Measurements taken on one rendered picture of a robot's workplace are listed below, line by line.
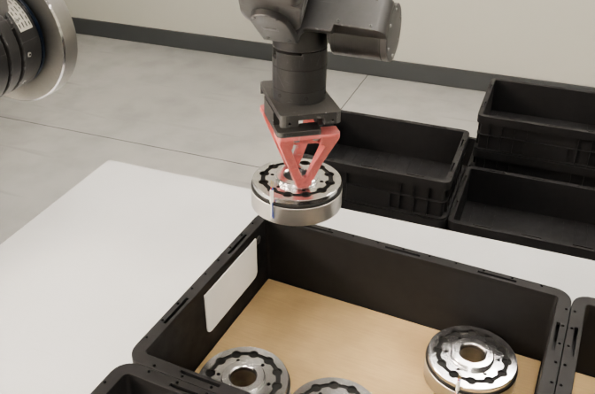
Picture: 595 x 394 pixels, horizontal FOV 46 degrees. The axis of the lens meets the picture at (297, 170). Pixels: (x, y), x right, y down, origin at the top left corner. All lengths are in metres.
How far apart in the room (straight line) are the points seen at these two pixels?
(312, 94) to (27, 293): 0.68
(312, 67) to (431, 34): 2.99
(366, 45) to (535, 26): 2.96
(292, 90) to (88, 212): 0.77
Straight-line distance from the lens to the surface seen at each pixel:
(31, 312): 1.20
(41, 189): 2.93
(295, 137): 0.71
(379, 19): 0.66
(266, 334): 0.90
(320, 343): 0.88
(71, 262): 1.28
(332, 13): 0.66
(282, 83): 0.72
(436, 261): 0.86
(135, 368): 0.73
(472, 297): 0.87
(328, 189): 0.77
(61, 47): 0.98
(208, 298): 0.83
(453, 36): 3.67
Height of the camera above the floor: 1.44
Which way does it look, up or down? 30 degrees down
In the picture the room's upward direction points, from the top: straight up
